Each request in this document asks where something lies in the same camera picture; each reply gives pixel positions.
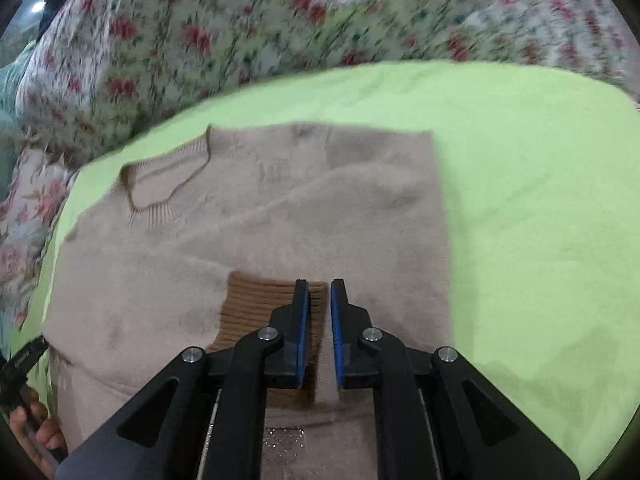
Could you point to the floral print bedsheet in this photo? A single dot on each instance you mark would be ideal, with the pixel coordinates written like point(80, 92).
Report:
point(210, 40)

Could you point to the light green fleece blanket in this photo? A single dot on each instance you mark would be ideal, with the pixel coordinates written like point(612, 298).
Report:
point(530, 200)

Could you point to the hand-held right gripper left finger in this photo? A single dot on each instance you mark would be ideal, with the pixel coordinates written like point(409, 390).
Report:
point(302, 340)

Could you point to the teal cloth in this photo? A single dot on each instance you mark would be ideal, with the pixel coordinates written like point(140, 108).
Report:
point(10, 90)

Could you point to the beige knit sweater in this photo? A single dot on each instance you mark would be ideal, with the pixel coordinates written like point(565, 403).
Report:
point(310, 210)

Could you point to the person's left hand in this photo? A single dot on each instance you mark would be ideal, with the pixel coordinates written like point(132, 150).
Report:
point(40, 432)

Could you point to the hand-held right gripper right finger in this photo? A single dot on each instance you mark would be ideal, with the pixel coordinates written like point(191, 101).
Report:
point(338, 340)

